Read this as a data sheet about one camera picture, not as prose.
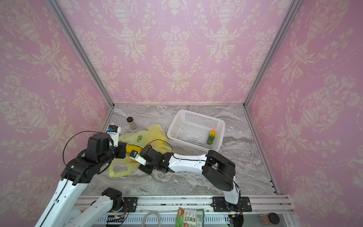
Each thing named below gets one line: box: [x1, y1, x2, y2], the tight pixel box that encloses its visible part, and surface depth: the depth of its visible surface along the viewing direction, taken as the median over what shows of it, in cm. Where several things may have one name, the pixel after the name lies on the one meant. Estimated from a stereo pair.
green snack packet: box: [175, 207, 206, 227], surface depth 70 cm
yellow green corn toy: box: [207, 129, 217, 145], surface depth 97 cm
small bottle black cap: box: [126, 116, 134, 123], surface depth 102 cm
